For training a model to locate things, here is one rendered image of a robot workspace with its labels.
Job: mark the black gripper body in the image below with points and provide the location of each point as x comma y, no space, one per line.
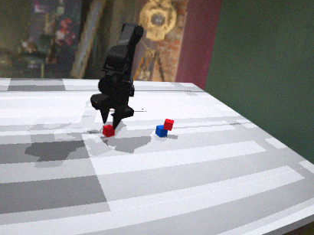
121,112

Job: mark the blue cube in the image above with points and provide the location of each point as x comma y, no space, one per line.
160,132

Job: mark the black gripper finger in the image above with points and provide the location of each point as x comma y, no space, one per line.
116,121
105,114

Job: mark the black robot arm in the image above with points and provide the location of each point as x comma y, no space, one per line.
120,57

